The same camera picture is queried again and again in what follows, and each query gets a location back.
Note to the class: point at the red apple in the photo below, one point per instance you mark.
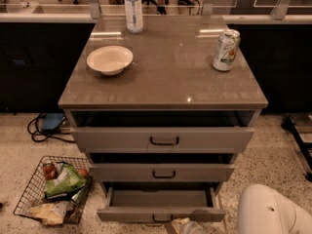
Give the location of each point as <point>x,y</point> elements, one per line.
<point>84,173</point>

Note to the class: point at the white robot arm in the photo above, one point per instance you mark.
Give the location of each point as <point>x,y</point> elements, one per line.
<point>264,210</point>

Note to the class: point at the green white soda can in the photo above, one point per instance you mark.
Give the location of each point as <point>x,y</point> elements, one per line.
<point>226,49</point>

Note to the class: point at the white ceramic bowl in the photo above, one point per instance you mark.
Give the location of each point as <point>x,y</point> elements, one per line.
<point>110,60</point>

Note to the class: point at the blue power box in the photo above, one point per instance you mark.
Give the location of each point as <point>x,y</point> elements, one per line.
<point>52,122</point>

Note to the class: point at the yellow snack bag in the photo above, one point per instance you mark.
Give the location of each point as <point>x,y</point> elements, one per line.
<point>50,213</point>

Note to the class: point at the clear plastic water bottle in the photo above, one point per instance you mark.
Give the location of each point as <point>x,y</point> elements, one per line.
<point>134,18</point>

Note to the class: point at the green chip bag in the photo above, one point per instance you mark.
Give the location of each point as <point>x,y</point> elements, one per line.
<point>68,181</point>

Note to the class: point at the black metal stand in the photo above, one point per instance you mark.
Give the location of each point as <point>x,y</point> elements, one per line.
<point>299,124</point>

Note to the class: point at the grey drawer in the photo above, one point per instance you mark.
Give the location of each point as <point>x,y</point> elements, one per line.
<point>162,206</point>
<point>162,132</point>
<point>161,167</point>

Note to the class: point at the black wire basket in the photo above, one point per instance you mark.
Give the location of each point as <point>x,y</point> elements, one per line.
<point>34,193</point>

